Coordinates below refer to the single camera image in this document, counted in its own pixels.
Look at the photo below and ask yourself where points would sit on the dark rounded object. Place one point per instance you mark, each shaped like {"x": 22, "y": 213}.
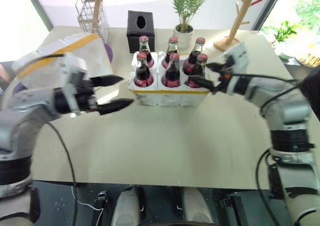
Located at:
{"x": 311, "y": 85}

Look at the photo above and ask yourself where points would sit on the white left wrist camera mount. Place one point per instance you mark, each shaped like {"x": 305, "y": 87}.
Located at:
{"x": 75, "y": 70}

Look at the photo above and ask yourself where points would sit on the red pen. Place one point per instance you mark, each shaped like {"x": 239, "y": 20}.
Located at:
{"x": 257, "y": 1}

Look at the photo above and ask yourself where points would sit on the green potted plant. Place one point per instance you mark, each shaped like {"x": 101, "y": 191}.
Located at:
{"x": 186, "y": 3}

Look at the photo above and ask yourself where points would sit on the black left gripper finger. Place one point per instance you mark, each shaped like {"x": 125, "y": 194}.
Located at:
{"x": 107, "y": 80}
{"x": 115, "y": 106}

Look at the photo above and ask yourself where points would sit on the glass cola bottle red cap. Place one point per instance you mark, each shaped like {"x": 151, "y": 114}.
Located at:
{"x": 197, "y": 50}
{"x": 142, "y": 73}
{"x": 145, "y": 49}
{"x": 172, "y": 48}
{"x": 172, "y": 74}
{"x": 198, "y": 69}

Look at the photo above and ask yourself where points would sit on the purple plate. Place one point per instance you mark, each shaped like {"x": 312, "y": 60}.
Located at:
{"x": 109, "y": 51}

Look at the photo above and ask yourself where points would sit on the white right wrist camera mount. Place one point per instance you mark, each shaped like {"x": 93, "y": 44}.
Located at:
{"x": 237, "y": 54}

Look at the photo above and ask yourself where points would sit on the black tissue box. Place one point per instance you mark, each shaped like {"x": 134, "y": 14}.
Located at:
{"x": 140, "y": 33}

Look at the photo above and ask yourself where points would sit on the tray with yellow items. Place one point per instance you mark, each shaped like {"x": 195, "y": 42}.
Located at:
{"x": 308, "y": 60}

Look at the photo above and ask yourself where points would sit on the white plant pot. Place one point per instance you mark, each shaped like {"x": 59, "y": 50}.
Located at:
{"x": 185, "y": 39}

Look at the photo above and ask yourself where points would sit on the white foam crate yellow tape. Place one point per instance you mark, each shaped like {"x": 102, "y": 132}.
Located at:
{"x": 172, "y": 97}

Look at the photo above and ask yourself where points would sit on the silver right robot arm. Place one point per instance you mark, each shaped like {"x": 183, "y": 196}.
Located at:
{"x": 287, "y": 115}

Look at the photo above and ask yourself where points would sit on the wooden sticks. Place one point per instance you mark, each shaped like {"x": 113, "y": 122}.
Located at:
{"x": 97, "y": 8}

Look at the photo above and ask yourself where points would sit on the white rounded robot leg shell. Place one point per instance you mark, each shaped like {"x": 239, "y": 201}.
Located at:
{"x": 196, "y": 206}
{"x": 126, "y": 206}

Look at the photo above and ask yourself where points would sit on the green outdoor plant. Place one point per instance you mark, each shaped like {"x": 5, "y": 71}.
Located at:
{"x": 283, "y": 33}

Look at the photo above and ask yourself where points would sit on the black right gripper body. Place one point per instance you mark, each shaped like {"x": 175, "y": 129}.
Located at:
{"x": 225, "y": 72}

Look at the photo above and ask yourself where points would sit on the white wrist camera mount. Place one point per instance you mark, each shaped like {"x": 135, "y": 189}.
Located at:
{"x": 75, "y": 70}
{"x": 237, "y": 54}

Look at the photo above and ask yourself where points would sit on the wooden branch rack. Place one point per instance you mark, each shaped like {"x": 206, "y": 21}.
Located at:
{"x": 237, "y": 23}

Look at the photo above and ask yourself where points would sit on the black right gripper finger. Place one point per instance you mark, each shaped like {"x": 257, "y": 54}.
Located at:
{"x": 206, "y": 83}
{"x": 215, "y": 67}

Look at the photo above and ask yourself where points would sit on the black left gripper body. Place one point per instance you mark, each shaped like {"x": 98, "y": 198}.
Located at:
{"x": 86, "y": 95}

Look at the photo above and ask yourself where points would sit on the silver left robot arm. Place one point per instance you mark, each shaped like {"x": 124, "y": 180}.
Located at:
{"x": 22, "y": 115}

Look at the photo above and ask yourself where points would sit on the white foam box yellow tape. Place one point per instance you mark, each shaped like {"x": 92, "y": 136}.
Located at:
{"x": 82, "y": 49}

